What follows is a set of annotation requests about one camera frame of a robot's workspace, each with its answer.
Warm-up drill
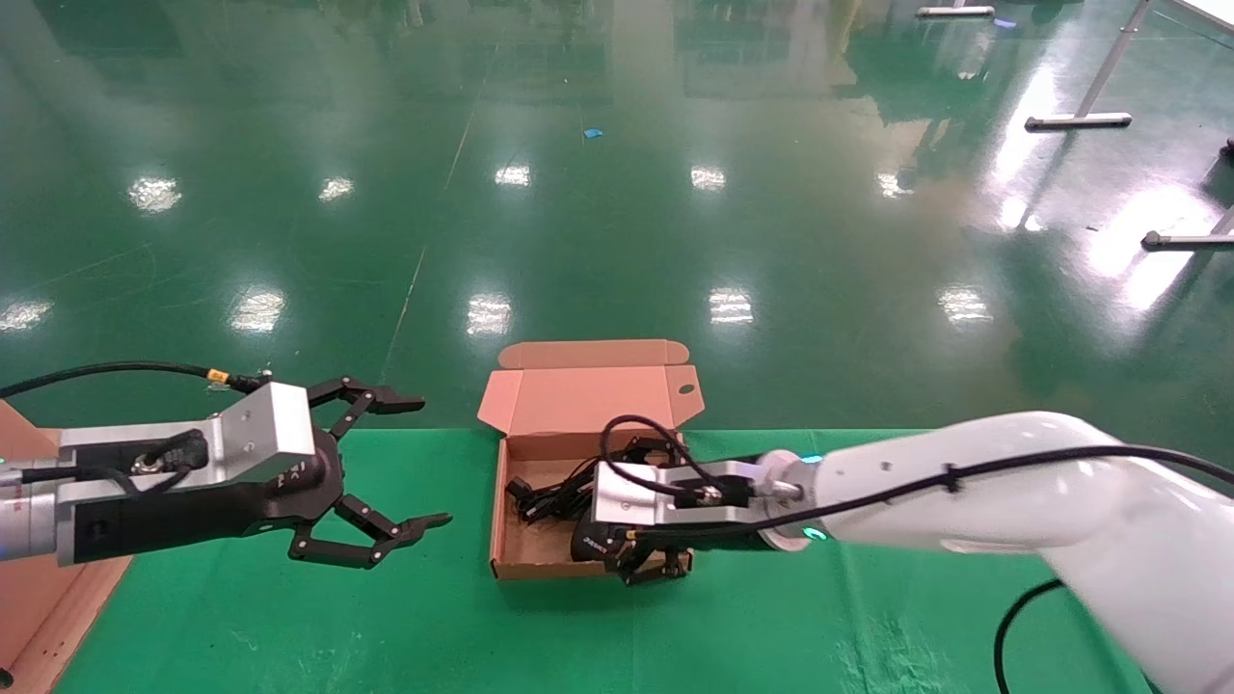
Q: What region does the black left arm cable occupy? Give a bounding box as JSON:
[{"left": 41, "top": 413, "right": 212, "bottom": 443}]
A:
[{"left": 0, "top": 360, "right": 273, "bottom": 400}]

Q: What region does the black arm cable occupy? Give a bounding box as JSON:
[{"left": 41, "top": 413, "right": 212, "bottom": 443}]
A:
[
  {"left": 600, "top": 414, "right": 1234, "bottom": 694},
  {"left": 0, "top": 360, "right": 273, "bottom": 400}
]

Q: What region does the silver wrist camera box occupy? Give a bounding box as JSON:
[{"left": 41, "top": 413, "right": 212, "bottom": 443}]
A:
[
  {"left": 591, "top": 460, "right": 774, "bottom": 529},
  {"left": 56, "top": 382, "right": 320, "bottom": 489}
]

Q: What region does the white table top corner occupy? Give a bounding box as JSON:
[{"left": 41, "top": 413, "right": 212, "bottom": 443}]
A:
[{"left": 1165, "top": 0, "right": 1234, "bottom": 36}]

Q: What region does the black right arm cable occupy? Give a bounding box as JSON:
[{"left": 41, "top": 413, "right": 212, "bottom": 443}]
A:
[{"left": 600, "top": 414, "right": 1234, "bottom": 694}]

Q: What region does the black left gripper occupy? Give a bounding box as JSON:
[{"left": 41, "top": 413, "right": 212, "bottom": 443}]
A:
[{"left": 70, "top": 375, "right": 454, "bottom": 572}]

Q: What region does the white table leg with foot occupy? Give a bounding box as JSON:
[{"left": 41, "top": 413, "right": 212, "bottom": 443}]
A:
[{"left": 1024, "top": 0, "right": 1155, "bottom": 132}]

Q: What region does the green table cloth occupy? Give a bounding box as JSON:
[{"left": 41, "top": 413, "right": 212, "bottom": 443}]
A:
[{"left": 53, "top": 428, "right": 1154, "bottom": 694}]

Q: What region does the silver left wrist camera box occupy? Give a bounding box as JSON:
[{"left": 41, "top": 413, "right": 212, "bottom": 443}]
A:
[{"left": 56, "top": 382, "right": 320, "bottom": 489}]

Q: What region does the open brown cardboard box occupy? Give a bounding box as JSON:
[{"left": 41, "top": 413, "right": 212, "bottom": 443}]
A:
[{"left": 477, "top": 339, "right": 706, "bottom": 582}]

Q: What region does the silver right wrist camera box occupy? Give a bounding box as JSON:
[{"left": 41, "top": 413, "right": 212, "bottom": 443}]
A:
[{"left": 591, "top": 460, "right": 774, "bottom": 529}]

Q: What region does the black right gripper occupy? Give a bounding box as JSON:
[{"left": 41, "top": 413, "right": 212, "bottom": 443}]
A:
[{"left": 505, "top": 438, "right": 774, "bottom": 588}]

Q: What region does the grey floor foot bar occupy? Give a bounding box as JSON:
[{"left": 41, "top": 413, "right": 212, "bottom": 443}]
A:
[{"left": 1141, "top": 205, "right": 1234, "bottom": 253}]

